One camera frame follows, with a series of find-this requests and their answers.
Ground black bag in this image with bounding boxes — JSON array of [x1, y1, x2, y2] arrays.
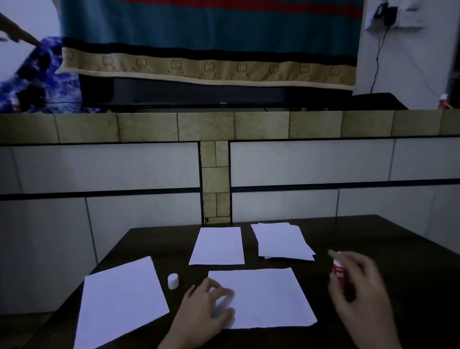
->
[[353, 92, 409, 111]]

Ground large white paper sheet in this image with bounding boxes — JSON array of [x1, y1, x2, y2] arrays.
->
[[73, 256, 170, 349]]

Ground blue floral cloth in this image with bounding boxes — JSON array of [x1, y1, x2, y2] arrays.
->
[[0, 36, 101, 114]]

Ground black charger plug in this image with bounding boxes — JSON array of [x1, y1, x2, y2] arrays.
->
[[374, 2, 399, 27]]

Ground small white paper sheet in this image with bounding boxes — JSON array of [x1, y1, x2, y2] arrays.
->
[[189, 227, 246, 267]]

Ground black charger cable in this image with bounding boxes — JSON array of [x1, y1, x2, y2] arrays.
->
[[370, 24, 391, 95]]

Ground wide white paper sheet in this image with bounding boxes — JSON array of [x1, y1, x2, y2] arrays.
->
[[208, 267, 318, 330]]

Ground white wall socket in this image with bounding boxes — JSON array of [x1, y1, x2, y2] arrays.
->
[[365, 0, 427, 35]]

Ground stack of white paper sheets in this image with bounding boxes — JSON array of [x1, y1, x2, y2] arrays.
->
[[250, 222, 316, 262]]

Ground red and white glue stick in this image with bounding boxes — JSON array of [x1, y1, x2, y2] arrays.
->
[[331, 252, 347, 289]]

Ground person's left hand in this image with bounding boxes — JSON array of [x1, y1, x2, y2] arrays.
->
[[168, 277, 236, 343]]

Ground teal striped blanket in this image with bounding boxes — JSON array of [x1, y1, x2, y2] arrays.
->
[[56, 0, 364, 91]]

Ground black television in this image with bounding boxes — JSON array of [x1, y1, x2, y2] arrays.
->
[[78, 74, 354, 109]]

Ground person's left forearm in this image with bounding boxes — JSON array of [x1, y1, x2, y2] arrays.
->
[[157, 332, 202, 349]]

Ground person's right hand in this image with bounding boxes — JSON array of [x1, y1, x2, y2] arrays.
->
[[327, 250, 402, 349]]

